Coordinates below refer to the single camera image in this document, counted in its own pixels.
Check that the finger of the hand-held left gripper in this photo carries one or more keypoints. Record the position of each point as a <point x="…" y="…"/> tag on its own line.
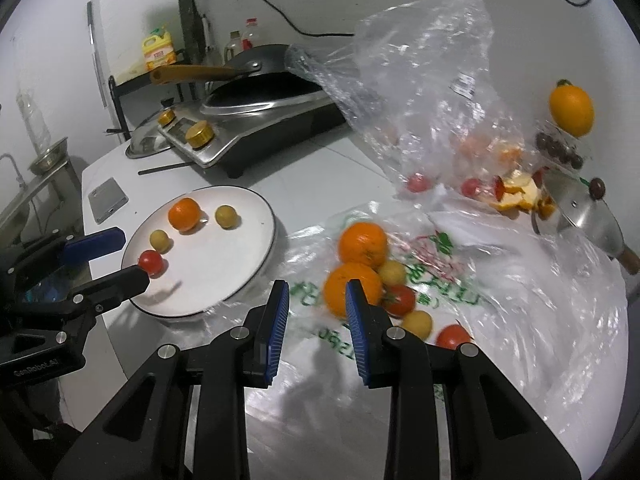
<point x="120" y="282"/>
<point x="95" y="244"/>

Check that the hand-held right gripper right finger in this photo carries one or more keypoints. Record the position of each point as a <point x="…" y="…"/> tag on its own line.
<point x="357" y="330"/>

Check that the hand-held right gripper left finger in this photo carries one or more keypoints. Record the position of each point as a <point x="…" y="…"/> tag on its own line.
<point x="277" y="330"/>

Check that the tangerine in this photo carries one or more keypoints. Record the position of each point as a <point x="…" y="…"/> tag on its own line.
<point x="184" y="214"/>
<point x="332" y="290"/>
<point x="363" y="244"/>

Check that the longan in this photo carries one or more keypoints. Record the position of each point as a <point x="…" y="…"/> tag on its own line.
<point x="391" y="272"/>
<point x="417" y="323"/>
<point x="160" y="240"/>
<point x="226" y="216"/>

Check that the white plate with dark rim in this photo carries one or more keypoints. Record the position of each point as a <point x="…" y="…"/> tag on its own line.
<point x="215" y="270"/>

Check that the green printed plastic bag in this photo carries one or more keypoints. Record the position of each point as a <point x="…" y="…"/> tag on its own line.
<point x="500" y="310"/>

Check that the grey smartphone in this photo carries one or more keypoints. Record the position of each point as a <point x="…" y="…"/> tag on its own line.
<point x="107" y="199"/>

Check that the steel sink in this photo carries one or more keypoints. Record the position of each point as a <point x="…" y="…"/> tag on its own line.
<point x="35" y="195"/>

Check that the steel bowl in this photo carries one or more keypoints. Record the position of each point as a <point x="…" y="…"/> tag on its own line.
<point x="47" y="155"/>

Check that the black chopstick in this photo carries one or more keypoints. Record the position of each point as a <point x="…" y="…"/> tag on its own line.
<point x="165" y="168"/>

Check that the steel faucet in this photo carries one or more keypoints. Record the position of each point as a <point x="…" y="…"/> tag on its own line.
<point x="12" y="170"/>

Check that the steel wok lid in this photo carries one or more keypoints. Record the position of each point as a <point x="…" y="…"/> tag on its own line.
<point x="145" y="145"/>

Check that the black metal rack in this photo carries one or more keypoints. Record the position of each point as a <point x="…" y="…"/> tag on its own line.
<point x="116" y="102"/>

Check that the clear plastic bottle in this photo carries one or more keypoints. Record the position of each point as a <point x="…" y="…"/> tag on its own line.
<point x="32" y="115"/>

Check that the yellow detergent bottle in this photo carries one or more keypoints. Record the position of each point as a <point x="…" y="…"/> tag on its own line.
<point x="159" y="50"/>

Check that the steel induction cooker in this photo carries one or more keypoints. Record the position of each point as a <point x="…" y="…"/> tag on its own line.
<point x="280" y="125"/>

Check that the orange peel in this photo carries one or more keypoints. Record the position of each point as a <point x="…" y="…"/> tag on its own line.
<point x="520" y="192"/>

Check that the dark vertical pipe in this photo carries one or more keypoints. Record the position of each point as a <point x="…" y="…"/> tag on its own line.
<point x="189" y="25"/>

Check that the clear plastic bag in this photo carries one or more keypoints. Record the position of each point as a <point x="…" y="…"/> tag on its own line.
<point x="425" y="85"/>

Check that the red cap bottle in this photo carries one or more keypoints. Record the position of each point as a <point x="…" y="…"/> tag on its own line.
<point x="252" y="35"/>

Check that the clear box of dark fruit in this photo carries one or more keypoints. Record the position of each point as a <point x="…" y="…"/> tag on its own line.
<point x="557" y="147"/>

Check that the large orange with stem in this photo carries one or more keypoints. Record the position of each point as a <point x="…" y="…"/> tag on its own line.
<point x="571" y="110"/>

